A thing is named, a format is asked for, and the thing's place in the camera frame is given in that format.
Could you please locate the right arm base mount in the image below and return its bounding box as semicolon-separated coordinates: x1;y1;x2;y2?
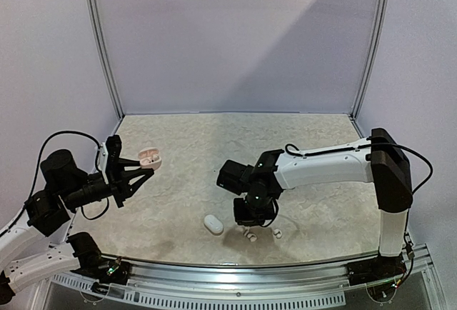
346;234;415;288

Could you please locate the aluminium front rail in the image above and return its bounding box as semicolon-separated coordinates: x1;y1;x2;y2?
34;244;443;310

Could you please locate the left aluminium frame post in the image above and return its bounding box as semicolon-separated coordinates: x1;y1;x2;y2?
86;0;125;120

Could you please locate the right camera cable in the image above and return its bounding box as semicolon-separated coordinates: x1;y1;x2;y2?
283;141;435;196

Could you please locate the white oval earbud case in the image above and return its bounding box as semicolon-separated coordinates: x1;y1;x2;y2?
204;214;224;235

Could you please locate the pink round earbud case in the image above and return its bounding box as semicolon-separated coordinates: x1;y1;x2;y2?
138;147;162;171

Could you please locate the camera cable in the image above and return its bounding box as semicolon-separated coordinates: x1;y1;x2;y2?
0;130;111;236
283;141;435;196

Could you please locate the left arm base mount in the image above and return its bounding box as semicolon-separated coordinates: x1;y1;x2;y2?
66;232;131;285

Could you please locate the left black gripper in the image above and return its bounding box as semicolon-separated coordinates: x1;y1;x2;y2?
62;158;154;209

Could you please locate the white stem earbud right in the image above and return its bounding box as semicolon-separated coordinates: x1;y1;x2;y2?
273;229;282;239

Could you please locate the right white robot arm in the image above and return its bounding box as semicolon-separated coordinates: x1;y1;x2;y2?
233;128;413;279

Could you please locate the left camera cable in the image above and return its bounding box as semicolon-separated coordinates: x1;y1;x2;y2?
0;130;111;236

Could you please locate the right aluminium frame post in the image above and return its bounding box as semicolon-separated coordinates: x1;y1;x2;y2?
349;0;388;122

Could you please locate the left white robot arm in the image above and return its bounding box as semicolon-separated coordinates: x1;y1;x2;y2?
1;149;162;304

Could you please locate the aluminium frame post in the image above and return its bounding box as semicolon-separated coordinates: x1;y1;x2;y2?
86;0;125;120
349;0;388;122

